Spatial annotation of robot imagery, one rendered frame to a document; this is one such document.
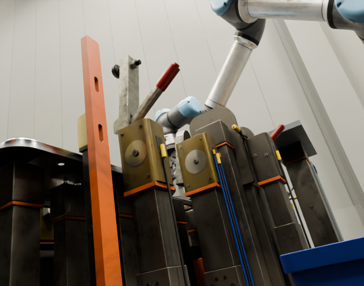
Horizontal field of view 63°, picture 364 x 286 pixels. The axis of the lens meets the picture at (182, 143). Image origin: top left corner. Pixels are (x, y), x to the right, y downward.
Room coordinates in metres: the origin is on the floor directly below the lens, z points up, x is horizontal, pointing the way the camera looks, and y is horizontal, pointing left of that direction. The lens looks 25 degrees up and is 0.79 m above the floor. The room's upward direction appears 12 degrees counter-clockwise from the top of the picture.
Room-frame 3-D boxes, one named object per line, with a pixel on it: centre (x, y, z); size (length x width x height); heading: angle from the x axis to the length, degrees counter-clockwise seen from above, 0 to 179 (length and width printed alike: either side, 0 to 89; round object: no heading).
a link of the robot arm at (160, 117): (0.98, 0.04, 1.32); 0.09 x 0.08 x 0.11; 49
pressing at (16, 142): (0.99, 0.01, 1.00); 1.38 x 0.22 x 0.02; 154
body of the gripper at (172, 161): (0.99, 0.05, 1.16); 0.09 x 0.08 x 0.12; 64
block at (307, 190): (1.03, -0.39, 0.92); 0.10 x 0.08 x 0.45; 154
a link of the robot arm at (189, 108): (0.93, -0.04, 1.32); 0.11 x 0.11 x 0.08; 49
